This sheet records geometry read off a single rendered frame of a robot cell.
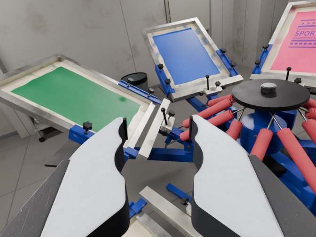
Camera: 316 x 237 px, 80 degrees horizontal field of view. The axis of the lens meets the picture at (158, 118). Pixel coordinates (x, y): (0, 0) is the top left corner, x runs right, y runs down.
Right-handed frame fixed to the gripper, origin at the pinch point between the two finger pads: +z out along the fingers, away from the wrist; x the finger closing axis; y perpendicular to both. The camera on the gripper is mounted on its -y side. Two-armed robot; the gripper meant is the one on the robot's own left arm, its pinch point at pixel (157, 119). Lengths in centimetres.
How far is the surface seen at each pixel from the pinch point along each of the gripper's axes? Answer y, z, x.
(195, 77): 46, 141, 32
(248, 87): 29, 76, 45
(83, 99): 41, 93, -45
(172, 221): 65, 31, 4
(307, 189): 55, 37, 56
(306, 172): 47, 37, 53
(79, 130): 44, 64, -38
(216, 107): 42, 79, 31
